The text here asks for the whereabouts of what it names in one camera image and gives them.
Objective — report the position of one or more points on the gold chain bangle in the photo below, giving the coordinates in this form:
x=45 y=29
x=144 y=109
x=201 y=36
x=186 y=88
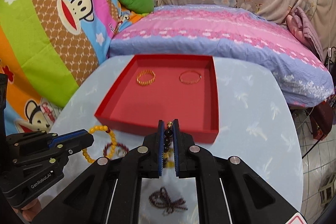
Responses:
x=146 y=77

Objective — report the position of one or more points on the colourful monkey cartoon blanket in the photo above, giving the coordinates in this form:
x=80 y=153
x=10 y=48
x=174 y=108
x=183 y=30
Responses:
x=48 y=49

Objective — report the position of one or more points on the red cardboard box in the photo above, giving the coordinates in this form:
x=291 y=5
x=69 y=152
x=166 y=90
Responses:
x=135 y=109

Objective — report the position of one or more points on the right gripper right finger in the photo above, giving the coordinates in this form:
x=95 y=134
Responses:
x=228 y=190

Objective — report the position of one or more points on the pink blue floral pillow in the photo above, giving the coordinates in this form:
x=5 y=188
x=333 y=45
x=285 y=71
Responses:
x=221 y=31

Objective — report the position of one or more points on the pink purple folded cloth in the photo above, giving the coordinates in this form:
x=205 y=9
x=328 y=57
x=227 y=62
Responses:
x=302 y=29

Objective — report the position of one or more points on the left hand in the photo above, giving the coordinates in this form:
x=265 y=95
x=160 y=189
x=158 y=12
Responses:
x=30 y=211

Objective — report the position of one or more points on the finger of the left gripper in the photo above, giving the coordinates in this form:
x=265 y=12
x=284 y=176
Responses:
x=72 y=136
x=72 y=147

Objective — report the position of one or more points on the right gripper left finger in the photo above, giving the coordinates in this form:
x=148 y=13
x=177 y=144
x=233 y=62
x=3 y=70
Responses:
x=108 y=191

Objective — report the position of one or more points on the rose gold thin bangle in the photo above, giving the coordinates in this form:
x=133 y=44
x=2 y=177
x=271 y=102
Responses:
x=190 y=77

